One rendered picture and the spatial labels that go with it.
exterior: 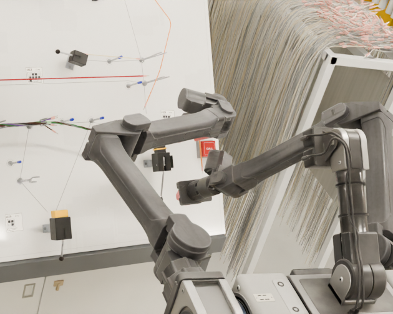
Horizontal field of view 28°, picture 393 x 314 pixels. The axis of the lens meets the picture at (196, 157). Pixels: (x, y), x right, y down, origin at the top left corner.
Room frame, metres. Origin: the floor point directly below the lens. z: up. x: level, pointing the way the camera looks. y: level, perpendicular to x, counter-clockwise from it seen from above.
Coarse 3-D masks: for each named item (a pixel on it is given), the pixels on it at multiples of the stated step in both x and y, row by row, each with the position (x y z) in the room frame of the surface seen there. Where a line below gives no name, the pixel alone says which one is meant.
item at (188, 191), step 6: (192, 180) 1.88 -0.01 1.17; (198, 180) 1.84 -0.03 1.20; (180, 186) 1.85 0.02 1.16; (186, 186) 1.86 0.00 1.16; (192, 186) 1.84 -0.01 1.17; (180, 192) 1.84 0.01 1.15; (186, 192) 1.85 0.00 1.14; (192, 192) 1.83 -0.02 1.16; (180, 198) 1.83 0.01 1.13; (186, 198) 1.84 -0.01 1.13; (192, 198) 1.84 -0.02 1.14; (198, 198) 1.83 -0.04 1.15; (204, 198) 1.82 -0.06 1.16; (210, 198) 1.88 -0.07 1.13
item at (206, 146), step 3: (201, 141) 2.18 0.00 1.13; (204, 141) 2.19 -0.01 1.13; (207, 141) 2.19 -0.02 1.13; (210, 141) 2.20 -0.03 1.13; (213, 141) 2.21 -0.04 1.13; (201, 144) 2.18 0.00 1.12; (204, 144) 2.18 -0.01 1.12; (207, 144) 2.19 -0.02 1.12; (210, 144) 2.20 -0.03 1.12; (213, 144) 2.20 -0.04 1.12; (201, 147) 2.18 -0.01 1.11; (204, 147) 2.18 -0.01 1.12; (207, 147) 2.18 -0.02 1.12; (210, 147) 2.19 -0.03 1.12; (213, 147) 2.20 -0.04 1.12; (201, 150) 2.17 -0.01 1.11; (204, 150) 2.17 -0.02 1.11; (207, 150) 2.18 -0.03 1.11; (201, 153) 2.17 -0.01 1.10; (204, 153) 2.17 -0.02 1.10; (207, 153) 2.17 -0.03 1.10; (204, 156) 2.16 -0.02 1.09
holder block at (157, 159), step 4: (168, 152) 2.04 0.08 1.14; (152, 156) 2.03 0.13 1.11; (156, 156) 2.01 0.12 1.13; (160, 156) 2.01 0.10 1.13; (164, 156) 2.03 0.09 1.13; (168, 156) 2.03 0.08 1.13; (152, 160) 2.02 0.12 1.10; (156, 160) 2.01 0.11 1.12; (160, 160) 2.01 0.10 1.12; (168, 160) 2.02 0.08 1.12; (152, 164) 2.02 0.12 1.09; (156, 164) 2.00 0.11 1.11; (160, 164) 2.00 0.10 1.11; (168, 164) 2.02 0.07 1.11; (156, 168) 2.00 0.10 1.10; (160, 168) 1.99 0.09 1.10; (164, 168) 2.01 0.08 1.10; (168, 168) 2.01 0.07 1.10
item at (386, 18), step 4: (364, 0) 5.99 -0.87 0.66; (368, 0) 6.01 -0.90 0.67; (380, 0) 5.72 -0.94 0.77; (376, 4) 5.74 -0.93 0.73; (372, 8) 5.76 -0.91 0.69; (376, 8) 5.73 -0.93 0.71; (380, 8) 5.69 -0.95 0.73; (380, 12) 5.67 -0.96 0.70; (384, 12) 5.63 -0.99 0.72; (384, 16) 5.62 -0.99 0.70; (388, 16) 5.58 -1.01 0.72; (384, 20) 5.60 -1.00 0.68; (388, 20) 5.57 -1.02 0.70; (392, 20) 5.54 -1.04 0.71; (388, 24) 5.55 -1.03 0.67; (392, 24) 5.55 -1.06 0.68
